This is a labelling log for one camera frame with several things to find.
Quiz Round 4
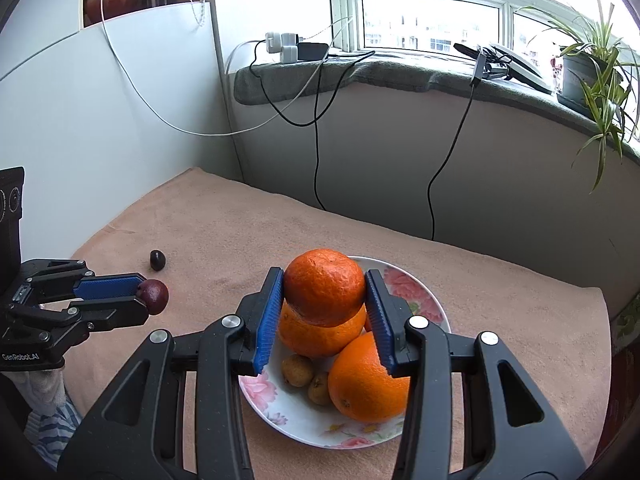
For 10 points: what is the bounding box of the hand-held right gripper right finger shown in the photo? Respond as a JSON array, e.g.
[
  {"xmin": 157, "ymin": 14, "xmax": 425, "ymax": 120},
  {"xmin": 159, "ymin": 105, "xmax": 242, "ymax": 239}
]
[{"xmin": 364, "ymin": 268, "xmax": 587, "ymax": 480}]

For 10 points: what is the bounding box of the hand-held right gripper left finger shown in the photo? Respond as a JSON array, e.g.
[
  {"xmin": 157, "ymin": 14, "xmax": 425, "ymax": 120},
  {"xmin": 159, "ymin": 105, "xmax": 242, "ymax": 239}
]
[{"xmin": 56, "ymin": 266, "xmax": 286, "ymax": 480}]

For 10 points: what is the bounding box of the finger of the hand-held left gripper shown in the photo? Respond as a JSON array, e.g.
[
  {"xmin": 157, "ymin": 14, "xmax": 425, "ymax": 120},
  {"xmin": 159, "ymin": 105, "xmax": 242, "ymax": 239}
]
[
  {"xmin": 10, "ymin": 296, "xmax": 150, "ymax": 333},
  {"xmin": 22, "ymin": 259, "xmax": 147, "ymax": 304}
]

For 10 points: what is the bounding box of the tangerine with green stem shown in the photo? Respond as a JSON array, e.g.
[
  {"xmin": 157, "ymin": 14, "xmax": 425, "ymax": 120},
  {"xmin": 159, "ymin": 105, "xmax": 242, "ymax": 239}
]
[{"xmin": 277, "ymin": 300, "xmax": 367, "ymax": 359}]

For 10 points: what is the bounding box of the large smooth orange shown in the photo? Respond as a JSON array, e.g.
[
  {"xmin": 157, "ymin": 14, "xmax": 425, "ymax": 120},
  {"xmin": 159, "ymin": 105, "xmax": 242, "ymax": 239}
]
[{"xmin": 327, "ymin": 331, "xmax": 412, "ymax": 423}]

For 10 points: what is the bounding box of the bumpy tangerine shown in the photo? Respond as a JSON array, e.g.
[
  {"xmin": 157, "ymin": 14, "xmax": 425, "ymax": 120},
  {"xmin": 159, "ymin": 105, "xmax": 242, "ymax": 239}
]
[{"xmin": 283, "ymin": 248, "xmax": 367, "ymax": 328}]

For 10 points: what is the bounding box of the floral white plate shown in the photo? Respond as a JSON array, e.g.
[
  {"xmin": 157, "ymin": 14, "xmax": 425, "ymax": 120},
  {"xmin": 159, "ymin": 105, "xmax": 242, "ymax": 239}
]
[{"xmin": 238, "ymin": 255, "xmax": 452, "ymax": 449}]

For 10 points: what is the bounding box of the small brown longan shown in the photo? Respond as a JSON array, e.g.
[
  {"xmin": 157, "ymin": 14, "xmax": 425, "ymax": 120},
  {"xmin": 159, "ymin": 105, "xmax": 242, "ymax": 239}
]
[
  {"xmin": 306, "ymin": 371, "xmax": 333, "ymax": 407},
  {"xmin": 281, "ymin": 353, "xmax": 316, "ymax": 388}
]

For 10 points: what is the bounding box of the peach towel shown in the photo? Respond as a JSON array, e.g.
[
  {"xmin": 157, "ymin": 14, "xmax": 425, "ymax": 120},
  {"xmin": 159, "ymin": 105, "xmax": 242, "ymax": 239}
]
[{"xmin": 22, "ymin": 166, "xmax": 613, "ymax": 480}]

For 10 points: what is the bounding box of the white panel board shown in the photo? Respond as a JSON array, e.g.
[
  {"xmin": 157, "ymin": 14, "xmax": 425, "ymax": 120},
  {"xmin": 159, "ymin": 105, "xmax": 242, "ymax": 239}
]
[{"xmin": 0, "ymin": 1, "xmax": 243, "ymax": 261}]

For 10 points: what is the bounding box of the green floral cloth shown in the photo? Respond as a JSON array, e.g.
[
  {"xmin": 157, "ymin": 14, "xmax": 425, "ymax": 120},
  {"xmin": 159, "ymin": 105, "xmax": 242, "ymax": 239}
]
[{"xmin": 612, "ymin": 292, "xmax": 640, "ymax": 356}]

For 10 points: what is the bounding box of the grey sill cloth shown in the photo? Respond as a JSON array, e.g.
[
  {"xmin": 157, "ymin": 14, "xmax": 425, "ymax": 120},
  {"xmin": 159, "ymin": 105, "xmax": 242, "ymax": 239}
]
[{"xmin": 234, "ymin": 52, "xmax": 640, "ymax": 158}]

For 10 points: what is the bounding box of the black power adapter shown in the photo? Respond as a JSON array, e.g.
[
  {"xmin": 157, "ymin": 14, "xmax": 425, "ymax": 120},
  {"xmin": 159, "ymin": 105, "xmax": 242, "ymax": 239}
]
[{"xmin": 297, "ymin": 41, "xmax": 331, "ymax": 61}]

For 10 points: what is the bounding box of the white and black device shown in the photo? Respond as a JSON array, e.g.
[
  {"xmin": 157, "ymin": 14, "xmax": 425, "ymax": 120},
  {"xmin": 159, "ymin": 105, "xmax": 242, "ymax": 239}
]
[{"xmin": 487, "ymin": 42, "xmax": 553, "ymax": 95}]

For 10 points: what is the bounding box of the white framed window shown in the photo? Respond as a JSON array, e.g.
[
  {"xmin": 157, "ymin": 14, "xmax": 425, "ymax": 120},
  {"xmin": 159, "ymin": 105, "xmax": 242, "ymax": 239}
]
[{"xmin": 287, "ymin": 0, "xmax": 640, "ymax": 68}]

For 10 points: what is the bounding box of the spider plant in grey pot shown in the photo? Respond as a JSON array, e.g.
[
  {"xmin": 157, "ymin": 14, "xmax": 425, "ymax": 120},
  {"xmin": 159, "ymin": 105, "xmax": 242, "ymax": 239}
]
[{"xmin": 520, "ymin": 0, "xmax": 640, "ymax": 196}]

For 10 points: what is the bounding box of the looped black cable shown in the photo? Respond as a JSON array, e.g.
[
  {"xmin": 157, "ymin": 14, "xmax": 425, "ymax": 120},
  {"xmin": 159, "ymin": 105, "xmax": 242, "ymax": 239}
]
[{"xmin": 248, "ymin": 40, "xmax": 377, "ymax": 211}]

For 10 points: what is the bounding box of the thin black cable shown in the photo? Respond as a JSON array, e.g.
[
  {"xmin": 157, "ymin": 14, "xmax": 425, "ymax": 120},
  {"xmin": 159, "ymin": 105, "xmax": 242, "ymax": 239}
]
[{"xmin": 427, "ymin": 47, "xmax": 488, "ymax": 242}]

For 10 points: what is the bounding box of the long white cable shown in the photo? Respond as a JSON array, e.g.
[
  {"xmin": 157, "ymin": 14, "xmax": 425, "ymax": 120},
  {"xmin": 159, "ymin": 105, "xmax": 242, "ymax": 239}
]
[{"xmin": 97, "ymin": 0, "xmax": 356, "ymax": 137}]

